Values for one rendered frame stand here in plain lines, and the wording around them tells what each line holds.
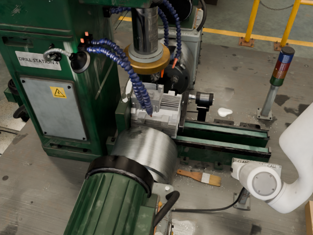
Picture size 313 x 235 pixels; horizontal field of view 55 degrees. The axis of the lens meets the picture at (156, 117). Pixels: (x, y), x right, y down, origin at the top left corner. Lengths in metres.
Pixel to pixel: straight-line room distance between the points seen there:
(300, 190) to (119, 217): 0.45
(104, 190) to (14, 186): 0.83
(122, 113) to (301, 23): 3.52
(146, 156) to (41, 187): 0.61
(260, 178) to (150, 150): 0.40
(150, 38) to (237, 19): 3.22
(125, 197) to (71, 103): 0.55
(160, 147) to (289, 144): 0.47
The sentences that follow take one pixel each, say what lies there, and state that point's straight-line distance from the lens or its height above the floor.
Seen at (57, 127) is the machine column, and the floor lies 1.04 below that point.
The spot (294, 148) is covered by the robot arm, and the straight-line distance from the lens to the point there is 0.77.
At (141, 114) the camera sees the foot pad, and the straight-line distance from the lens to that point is 1.27.
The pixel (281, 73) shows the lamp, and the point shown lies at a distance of 1.52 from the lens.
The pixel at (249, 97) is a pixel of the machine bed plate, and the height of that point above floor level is 0.80.
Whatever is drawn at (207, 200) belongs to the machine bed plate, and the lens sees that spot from 1.36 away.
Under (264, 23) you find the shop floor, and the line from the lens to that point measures 4.25.
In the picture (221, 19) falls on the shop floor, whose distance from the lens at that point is 4.19.
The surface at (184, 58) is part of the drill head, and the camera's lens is 1.47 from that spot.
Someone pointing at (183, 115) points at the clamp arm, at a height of 1.05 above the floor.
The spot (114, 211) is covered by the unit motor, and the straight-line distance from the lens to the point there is 0.72.
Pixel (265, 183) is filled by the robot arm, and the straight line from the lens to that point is 0.81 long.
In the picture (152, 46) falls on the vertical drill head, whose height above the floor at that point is 1.39.
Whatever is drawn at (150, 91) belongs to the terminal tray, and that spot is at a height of 1.13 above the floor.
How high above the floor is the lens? 1.99
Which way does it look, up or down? 47 degrees down
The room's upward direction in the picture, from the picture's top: straight up
